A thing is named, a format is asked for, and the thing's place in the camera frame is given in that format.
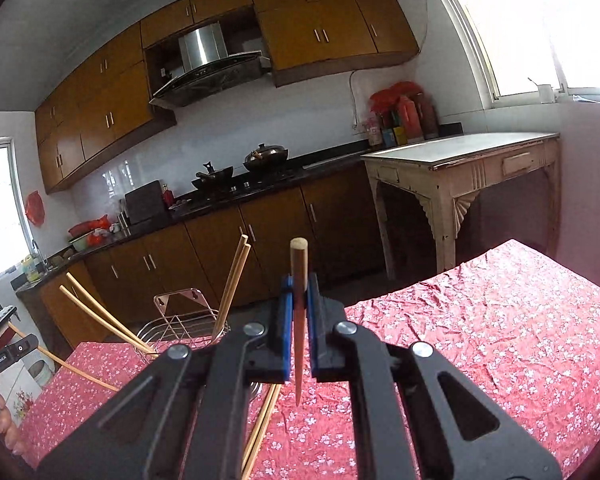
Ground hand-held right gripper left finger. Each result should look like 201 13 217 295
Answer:
35 274 296 480

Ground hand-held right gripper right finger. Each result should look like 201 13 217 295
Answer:
305 274 563 480

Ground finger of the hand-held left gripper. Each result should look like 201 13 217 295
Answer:
9 332 40 359

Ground metal wire utensil holder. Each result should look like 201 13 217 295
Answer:
136 287 231 358

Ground person's left hand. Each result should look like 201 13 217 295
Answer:
0 390 23 456

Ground red white tiled counter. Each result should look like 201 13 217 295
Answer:
0 345 56 421

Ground metal faucet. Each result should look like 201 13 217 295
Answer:
31 239 48 273

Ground brown base cabinets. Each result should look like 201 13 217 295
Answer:
17 162 386 356

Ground red plastic basin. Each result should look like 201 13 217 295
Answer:
69 217 112 238

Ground red hanging plastic bag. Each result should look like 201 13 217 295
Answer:
25 191 46 226

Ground red floral tablecloth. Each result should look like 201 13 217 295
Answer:
17 238 600 480

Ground black kitchen countertop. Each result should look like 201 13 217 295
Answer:
10 122 463 291

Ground black gas stove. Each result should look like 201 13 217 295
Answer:
182 170 301 206

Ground black countertop box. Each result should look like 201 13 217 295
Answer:
125 180 170 226

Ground black lidded wok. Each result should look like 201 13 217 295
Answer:
243 142 289 172

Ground yellow blue carton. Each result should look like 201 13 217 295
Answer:
381 125 408 147

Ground orange oil bottle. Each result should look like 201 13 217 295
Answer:
400 96 425 142

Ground dark brown bottle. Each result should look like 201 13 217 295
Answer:
419 92 440 140

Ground old cream wooden table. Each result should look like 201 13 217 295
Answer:
361 132 563 281

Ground large red plastic bag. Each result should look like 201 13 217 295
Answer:
370 81 423 116

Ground steel range hood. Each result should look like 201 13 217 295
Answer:
150 22 273 108

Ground large bright window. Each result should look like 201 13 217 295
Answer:
425 0 600 111

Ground white wall cable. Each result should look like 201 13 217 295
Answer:
349 70 363 123

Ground brown wall cabinets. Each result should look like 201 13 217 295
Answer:
34 0 421 195

